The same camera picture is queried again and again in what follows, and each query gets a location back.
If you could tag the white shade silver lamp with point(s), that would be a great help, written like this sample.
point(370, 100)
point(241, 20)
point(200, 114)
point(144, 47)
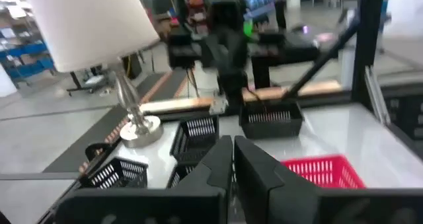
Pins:
point(89, 25)

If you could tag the blue storage rack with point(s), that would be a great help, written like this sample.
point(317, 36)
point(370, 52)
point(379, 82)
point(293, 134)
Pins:
point(33, 49)

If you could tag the red plastic slotted basket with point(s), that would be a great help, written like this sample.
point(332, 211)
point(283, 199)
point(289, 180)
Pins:
point(337, 169)

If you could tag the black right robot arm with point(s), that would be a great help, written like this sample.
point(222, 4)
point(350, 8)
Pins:
point(228, 68)

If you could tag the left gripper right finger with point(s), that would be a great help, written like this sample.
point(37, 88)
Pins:
point(281, 204)

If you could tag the black slotted box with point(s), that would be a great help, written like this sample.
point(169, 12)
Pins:
point(406, 125)

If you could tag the black plastic slotted basket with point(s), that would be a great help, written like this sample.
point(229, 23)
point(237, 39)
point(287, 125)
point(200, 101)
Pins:
point(175, 180)
point(271, 130)
point(132, 181)
point(198, 149)

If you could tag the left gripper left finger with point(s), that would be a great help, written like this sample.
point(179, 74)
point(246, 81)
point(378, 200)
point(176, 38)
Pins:
point(198, 201)

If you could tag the black side desk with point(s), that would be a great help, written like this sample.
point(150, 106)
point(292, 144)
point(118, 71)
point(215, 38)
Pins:
point(287, 50)

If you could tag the person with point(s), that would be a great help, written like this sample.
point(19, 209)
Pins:
point(281, 9)

